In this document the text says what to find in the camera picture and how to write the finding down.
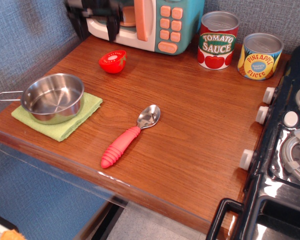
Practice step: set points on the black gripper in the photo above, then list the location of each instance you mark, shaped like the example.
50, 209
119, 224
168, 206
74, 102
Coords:
78, 10

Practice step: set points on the red toy tomato half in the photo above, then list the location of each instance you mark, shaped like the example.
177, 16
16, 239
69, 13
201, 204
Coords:
113, 62

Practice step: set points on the green folded cloth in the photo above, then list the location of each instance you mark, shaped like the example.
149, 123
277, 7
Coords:
60, 131

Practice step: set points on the teal toy microwave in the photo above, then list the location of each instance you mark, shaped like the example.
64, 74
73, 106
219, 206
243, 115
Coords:
161, 26

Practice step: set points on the stainless steel pan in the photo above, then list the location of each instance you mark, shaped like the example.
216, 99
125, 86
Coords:
52, 99

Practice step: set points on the black toy stove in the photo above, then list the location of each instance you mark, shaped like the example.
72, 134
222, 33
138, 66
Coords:
270, 209

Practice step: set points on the orange fuzzy object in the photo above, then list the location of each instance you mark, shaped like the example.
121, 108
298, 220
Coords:
12, 235

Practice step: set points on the spoon with red handle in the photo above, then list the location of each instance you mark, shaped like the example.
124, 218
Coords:
147, 118

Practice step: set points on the pineapple slices can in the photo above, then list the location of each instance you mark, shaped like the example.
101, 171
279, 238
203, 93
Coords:
260, 55

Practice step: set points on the tomato sauce can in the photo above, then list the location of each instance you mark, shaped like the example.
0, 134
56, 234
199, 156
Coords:
217, 38

